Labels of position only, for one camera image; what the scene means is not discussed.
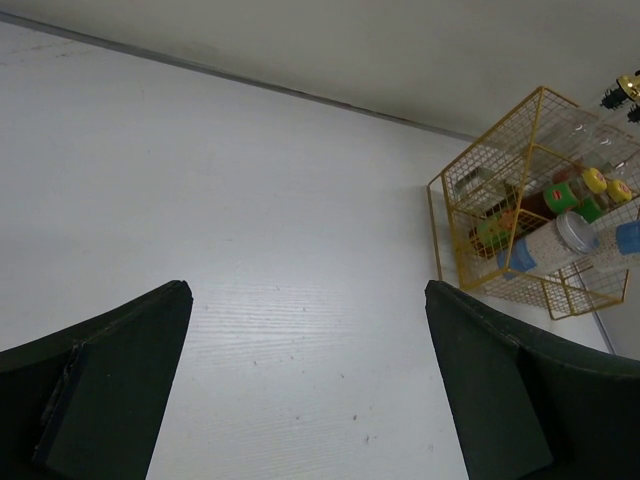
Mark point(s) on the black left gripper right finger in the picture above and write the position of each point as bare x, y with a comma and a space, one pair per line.
528, 404

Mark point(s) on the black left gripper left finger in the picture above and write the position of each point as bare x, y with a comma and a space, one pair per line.
88, 401

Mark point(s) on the yellow-cap sauce bottle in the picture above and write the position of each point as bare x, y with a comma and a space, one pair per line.
514, 218
598, 205

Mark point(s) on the silver-lid spice jar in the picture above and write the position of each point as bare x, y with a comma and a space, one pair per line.
560, 242
618, 248

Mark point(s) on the clear bottle black cap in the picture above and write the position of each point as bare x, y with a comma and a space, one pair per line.
545, 171

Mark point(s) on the gold wire basket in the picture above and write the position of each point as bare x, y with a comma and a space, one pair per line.
574, 290

